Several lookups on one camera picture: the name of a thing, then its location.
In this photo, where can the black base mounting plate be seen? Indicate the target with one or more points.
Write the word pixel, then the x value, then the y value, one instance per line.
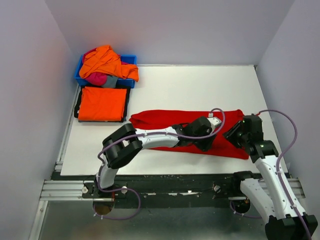
pixel 171 191

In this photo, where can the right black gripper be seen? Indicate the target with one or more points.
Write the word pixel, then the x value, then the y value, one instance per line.
pixel 230 134

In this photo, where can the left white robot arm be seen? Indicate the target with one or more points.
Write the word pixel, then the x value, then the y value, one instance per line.
pixel 120 148

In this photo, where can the folded orange t shirt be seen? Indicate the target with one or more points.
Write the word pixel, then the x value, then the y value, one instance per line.
pixel 101 103

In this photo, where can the blue plastic bin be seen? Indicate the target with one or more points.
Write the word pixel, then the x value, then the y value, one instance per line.
pixel 128 59

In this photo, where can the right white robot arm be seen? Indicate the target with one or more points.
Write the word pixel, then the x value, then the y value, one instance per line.
pixel 283 216

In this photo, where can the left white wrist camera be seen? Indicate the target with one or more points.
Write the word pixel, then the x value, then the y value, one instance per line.
pixel 214 121

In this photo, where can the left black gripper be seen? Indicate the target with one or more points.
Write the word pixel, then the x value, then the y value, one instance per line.
pixel 206 146

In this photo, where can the aluminium extrusion rail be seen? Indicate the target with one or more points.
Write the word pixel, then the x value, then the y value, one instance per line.
pixel 61 190

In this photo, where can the crumpled orange t shirt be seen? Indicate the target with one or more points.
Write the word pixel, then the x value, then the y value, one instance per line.
pixel 104 60

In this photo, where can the red t shirt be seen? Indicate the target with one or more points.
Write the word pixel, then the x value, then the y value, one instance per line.
pixel 160 119

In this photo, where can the grey crumpled garment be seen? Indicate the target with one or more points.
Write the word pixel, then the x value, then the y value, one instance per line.
pixel 111 82

